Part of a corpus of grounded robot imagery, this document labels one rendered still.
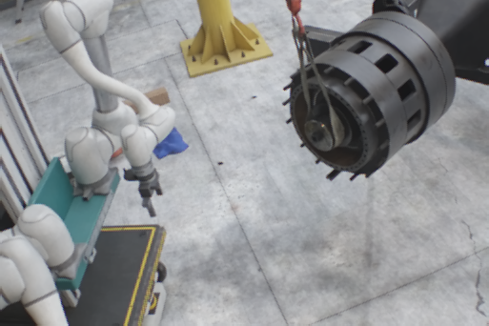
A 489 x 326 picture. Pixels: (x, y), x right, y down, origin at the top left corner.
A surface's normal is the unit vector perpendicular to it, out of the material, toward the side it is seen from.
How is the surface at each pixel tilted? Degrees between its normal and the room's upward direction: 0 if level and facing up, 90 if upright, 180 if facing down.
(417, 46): 37
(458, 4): 27
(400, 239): 0
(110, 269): 0
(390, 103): 60
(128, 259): 0
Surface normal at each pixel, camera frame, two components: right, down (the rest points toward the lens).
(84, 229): -0.17, -0.79
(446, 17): -0.47, -0.46
